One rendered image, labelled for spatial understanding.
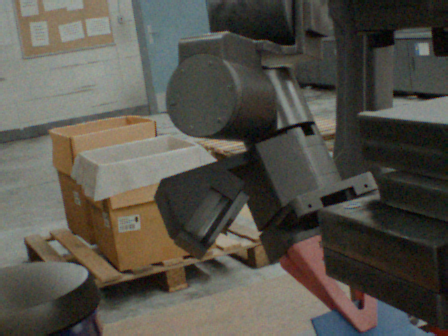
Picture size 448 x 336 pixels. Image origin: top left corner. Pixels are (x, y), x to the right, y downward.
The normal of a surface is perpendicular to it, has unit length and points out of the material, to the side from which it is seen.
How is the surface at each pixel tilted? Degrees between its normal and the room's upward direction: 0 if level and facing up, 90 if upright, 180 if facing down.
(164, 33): 90
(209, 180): 63
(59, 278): 6
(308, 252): 83
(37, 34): 90
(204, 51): 75
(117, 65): 90
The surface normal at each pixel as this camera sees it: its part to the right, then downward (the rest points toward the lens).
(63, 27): 0.32, 0.12
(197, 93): -0.50, -0.03
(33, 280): -0.04, -0.98
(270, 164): 0.19, -0.33
